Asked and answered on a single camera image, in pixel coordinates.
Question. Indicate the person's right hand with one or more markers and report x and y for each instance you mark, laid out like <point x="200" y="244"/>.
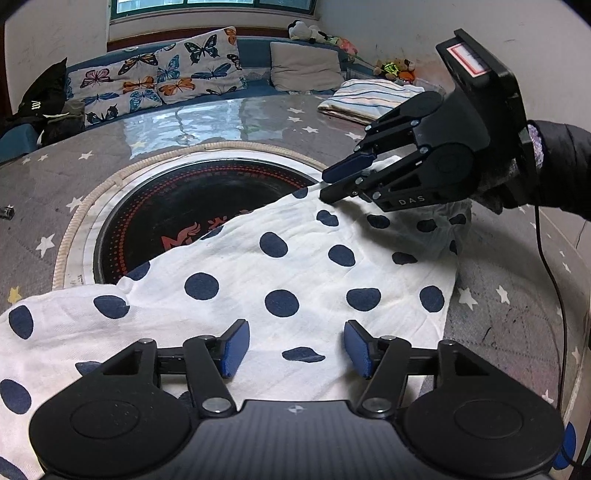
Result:
<point x="496" y="184"/>

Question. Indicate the grey green bag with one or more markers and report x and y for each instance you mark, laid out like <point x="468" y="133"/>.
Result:
<point x="62" y="122"/>

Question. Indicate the black bag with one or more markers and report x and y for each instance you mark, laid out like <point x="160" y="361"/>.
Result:
<point x="44" y="92"/>

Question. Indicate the blue sofa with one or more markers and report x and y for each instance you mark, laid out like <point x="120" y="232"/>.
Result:
<point x="256" y="64"/>

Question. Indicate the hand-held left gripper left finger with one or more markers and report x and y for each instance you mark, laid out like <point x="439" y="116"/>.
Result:
<point x="235" y="346"/>

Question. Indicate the grey pillow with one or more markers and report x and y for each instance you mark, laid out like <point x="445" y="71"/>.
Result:
<point x="304" y="67"/>

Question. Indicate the person's right forearm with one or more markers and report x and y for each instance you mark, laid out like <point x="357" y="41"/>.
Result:
<point x="561" y="166"/>

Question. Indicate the small dark object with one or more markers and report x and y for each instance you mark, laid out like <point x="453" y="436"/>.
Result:
<point x="6" y="212"/>

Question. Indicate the blue round object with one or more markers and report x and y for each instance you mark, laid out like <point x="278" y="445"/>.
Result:
<point x="565" y="443"/>

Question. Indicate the round black table stove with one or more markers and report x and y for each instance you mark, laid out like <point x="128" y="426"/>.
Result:
<point x="184" y="207"/>

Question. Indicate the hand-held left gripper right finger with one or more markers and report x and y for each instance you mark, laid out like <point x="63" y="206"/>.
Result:
<point x="360" y="350"/>

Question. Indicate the colourful plush toys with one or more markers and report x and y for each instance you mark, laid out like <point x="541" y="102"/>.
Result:
<point x="397" y="69"/>

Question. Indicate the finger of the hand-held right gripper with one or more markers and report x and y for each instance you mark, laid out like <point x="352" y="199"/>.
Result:
<point x="348" y="166"/>
<point x="344" y="190"/>

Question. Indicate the white navy polka dot cloth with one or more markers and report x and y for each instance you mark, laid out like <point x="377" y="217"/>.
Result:
<point x="277" y="286"/>

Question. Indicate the striped folded blanket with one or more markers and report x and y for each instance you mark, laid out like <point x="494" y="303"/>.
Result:
<point x="369" y="99"/>

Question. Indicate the green framed window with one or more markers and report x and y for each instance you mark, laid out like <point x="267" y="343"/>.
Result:
<point x="212" y="8"/>

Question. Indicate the black white plush toy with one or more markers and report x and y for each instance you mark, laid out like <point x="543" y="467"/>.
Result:
<point x="302" y="32"/>

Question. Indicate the butterfly print pillow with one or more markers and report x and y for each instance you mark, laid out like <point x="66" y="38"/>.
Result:
<point x="115" y="90"/>
<point x="203" y="64"/>

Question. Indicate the grey star tablecloth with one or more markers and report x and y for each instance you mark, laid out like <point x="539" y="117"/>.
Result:
<point x="498" y="314"/>

